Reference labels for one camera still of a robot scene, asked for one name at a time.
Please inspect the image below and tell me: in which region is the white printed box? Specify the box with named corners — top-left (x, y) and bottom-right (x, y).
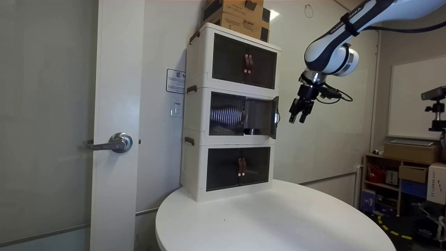
top-left (425, 162), bottom-right (446, 206)

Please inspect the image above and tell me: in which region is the white wall conduit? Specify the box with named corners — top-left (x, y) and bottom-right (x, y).
top-left (369, 32), bottom-right (382, 155)

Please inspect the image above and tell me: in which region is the black camera on stand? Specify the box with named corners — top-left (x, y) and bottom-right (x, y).
top-left (420, 85), bottom-right (446, 134)

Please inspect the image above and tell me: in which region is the small grey box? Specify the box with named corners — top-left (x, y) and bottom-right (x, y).
top-left (385, 169), bottom-right (400, 187)

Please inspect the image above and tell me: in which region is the silver door lever handle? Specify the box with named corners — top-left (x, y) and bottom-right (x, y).
top-left (85, 131), bottom-right (135, 155)

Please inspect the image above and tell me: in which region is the blue box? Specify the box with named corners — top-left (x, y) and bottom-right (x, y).
top-left (360, 187), bottom-right (378, 215)

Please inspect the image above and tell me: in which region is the wooden storage shelf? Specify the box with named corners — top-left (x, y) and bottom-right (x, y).
top-left (361, 152), bottom-right (446, 220)

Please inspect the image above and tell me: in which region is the striped purple white cloth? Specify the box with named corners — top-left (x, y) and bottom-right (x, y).
top-left (209, 107), bottom-right (247, 130)

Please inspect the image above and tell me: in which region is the white framed glass room door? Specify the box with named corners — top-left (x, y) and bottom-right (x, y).
top-left (0, 0), bottom-right (146, 251)

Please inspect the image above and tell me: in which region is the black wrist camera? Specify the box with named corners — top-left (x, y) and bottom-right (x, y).
top-left (319, 84), bottom-right (344, 102)

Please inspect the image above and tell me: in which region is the blue storage bin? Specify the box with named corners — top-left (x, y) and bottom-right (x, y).
top-left (400, 180), bottom-right (429, 201)

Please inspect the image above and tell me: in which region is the white whiteboard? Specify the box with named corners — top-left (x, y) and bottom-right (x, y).
top-left (388, 54), bottom-right (446, 141)

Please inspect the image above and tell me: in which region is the white wall sign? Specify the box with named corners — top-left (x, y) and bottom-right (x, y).
top-left (165, 67), bottom-right (187, 96)

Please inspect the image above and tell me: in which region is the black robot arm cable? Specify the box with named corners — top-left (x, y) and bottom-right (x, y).
top-left (367, 19), bottom-right (446, 36)

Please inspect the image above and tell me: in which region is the small brown carton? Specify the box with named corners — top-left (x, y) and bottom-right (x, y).
top-left (399, 164), bottom-right (429, 185)

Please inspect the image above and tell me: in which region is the red item on shelf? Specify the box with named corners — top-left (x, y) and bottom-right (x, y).
top-left (367, 164), bottom-right (388, 184)

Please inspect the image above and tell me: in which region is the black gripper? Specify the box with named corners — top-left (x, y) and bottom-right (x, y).
top-left (289, 81), bottom-right (326, 125)

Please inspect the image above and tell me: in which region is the large brown carton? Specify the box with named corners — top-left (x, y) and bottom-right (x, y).
top-left (382, 141), bottom-right (442, 164)

